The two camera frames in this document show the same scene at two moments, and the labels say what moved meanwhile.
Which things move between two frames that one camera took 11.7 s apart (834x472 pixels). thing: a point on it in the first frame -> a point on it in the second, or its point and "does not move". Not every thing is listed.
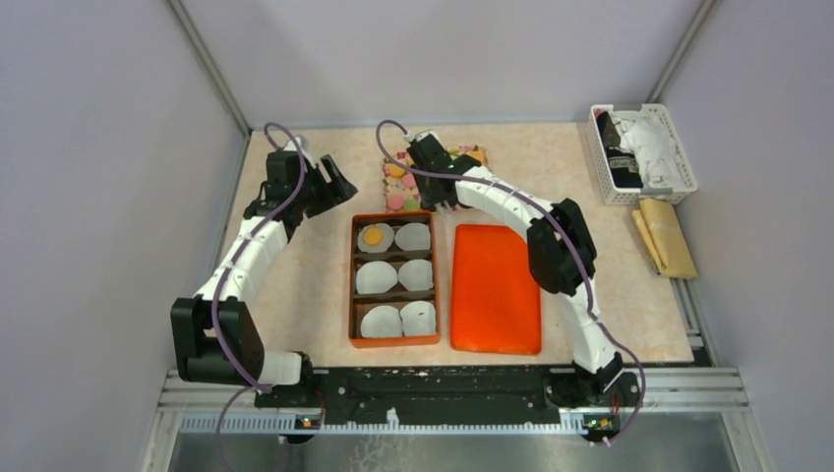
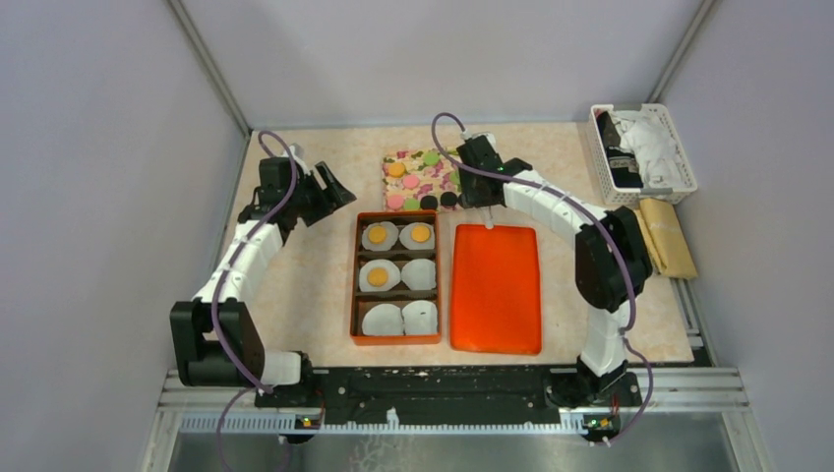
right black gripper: [429, 198] -> [471, 201]
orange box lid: [495, 301] does not move
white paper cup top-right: [413, 236] does not move
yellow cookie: [395, 171] does not move
